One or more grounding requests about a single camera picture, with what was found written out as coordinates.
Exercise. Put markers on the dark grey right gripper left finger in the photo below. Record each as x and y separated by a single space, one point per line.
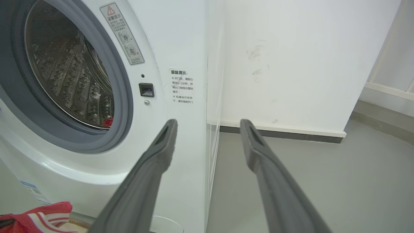
142 187

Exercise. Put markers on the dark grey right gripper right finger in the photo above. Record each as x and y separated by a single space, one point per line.
278 191

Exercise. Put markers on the white front-load washing machine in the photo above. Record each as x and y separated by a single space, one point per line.
174 136

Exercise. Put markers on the red garment inside drum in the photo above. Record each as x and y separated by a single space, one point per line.
108 122

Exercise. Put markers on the grey rubber door gasket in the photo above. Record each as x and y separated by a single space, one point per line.
121 106

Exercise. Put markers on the black door latch socket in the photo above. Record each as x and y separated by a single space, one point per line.
146 90

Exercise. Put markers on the blue white energy label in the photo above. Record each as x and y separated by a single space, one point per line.
35 191

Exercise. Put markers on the red white striped garment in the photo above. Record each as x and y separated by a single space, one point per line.
38 218

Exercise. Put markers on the printed black text notice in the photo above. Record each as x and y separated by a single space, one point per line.
182 85

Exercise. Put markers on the stainless steel washer drum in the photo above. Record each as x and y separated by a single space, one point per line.
68 68

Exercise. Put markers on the warning sticker with red triangle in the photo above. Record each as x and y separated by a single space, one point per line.
122 34

